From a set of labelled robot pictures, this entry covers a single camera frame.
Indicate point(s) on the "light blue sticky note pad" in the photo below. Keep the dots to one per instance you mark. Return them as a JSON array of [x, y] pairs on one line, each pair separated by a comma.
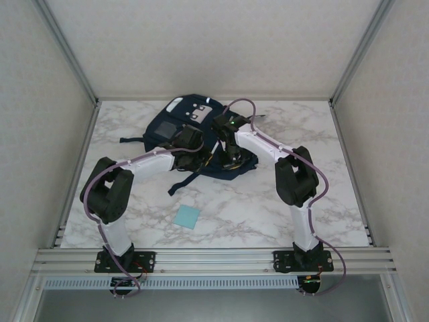
[[187, 217]]

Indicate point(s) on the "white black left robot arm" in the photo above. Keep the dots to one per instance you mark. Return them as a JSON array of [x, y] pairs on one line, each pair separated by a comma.
[[147, 166]]

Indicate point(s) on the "thin aluminium table edge bar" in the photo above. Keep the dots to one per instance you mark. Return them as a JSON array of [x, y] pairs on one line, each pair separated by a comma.
[[295, 99]]

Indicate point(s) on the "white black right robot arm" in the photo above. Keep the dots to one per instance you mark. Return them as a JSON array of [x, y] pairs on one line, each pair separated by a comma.
[[261, 144]]

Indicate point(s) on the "aluminium frame post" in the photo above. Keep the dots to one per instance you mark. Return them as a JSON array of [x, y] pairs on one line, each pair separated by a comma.
[[28, 302], [67, 50], [399, 302], [358, 50]]

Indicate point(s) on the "aluminium mounting rail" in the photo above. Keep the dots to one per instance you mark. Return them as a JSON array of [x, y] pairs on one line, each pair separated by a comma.
[[218, 260]]

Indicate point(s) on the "aluminium table side rail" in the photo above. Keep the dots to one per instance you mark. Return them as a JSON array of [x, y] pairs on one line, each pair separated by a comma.
[[89, 132], [340, 134]]

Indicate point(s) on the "navy blue backpack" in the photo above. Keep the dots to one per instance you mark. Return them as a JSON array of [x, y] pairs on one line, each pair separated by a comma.
[[152, 131]]

